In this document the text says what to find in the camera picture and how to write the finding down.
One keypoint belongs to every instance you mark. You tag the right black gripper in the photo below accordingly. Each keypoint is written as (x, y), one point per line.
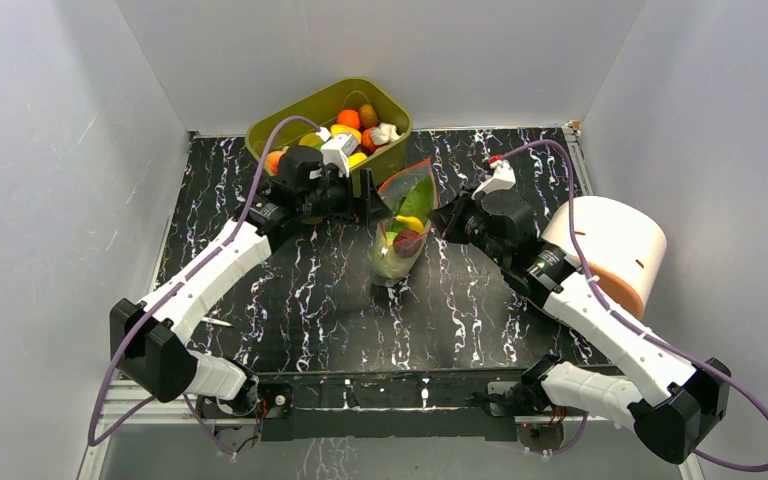
(456, 221)

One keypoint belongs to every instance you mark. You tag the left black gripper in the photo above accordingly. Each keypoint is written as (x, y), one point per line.
(351, 210)

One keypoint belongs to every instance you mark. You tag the clear zip top bag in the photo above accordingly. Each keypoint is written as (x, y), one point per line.
(398, 186)

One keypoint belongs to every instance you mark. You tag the yellow banana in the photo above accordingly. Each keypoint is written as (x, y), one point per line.
(408, 223)

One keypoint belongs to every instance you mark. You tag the green leafy vegetable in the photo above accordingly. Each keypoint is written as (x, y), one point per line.
(419, 202)

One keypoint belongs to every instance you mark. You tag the dark purple fruit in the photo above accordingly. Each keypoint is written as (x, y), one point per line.
(408, 244)

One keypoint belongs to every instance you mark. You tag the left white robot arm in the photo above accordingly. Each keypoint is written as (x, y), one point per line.
(149, 337)

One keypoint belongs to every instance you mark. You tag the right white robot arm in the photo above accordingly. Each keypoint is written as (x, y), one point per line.
(670, 402)

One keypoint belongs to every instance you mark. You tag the wrinkled orange red fruit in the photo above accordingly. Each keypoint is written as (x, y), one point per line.
(367, 143)

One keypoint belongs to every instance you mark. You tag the yellow bell pepper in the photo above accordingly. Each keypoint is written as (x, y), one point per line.
(338, 129)

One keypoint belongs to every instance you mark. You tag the brown kiwi fruit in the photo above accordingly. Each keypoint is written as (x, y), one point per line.
(368, 116)

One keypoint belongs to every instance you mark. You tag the yellow green starfruit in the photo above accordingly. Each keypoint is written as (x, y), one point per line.
(312, 140)

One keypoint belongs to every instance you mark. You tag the round orange fruit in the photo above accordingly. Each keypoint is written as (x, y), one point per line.
(349, 118)

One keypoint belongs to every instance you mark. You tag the olive green plastic bin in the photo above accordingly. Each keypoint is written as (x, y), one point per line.
(322, 107)

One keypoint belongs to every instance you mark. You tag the white orange cylinder drum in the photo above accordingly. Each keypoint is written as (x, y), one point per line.
(623, 246)

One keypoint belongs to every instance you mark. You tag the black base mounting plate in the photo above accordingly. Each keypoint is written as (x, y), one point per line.
(395, 404)

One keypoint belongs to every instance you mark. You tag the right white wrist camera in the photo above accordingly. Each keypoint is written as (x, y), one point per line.
(502, 177)

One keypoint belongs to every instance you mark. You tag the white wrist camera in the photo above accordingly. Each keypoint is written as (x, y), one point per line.
(502, 177)
(337, 150)

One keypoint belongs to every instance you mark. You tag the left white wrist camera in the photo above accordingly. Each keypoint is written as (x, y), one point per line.
(337, 150)

